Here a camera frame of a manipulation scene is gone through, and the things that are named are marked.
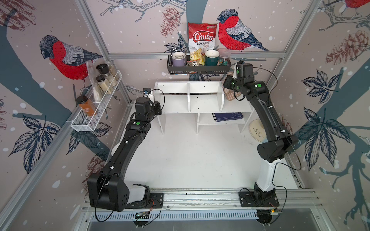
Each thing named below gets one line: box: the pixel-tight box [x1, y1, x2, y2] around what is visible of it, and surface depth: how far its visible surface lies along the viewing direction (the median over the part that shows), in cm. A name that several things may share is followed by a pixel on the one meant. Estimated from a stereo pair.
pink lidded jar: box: [217, 47, 232, 66], surface depth 87 cm
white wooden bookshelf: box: [154, 80, 252, 135], surface depth 86 cm
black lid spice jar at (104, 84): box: [95, 75, 113, 95], surface depth 78 cm
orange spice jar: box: [76, 95, 97, 117], surface depth 68 cm
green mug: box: [204, 49, 225, 66], surface depth 86 cm
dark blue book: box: [211, 112, 244, 123], surface depth 94 cm
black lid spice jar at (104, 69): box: [95, 63, 118, 88], surface depth 81 cm
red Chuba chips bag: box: [187, 22, 218, 63], surface depth 81 cm
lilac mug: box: [171, 51, 186, 67], surface depth 84 cm
